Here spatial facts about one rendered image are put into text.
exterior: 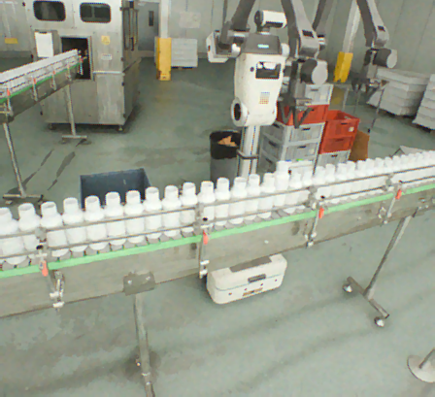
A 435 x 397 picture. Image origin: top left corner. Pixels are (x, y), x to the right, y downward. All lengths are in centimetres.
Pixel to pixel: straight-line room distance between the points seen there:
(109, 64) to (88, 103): 64
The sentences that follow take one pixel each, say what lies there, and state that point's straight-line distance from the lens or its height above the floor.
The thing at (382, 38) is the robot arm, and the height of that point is 165.
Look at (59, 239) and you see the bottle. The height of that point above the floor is 106.
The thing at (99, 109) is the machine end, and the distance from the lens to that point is 465.
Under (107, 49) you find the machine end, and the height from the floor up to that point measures 117.
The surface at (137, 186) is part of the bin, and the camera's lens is 156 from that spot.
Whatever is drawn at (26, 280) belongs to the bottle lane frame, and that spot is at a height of 96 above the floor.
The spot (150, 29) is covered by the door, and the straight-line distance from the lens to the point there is 1299.
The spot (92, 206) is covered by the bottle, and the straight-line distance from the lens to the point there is 89.
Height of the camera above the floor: 164
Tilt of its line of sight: 29 degrees down
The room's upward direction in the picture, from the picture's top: 5 degrees clockwise
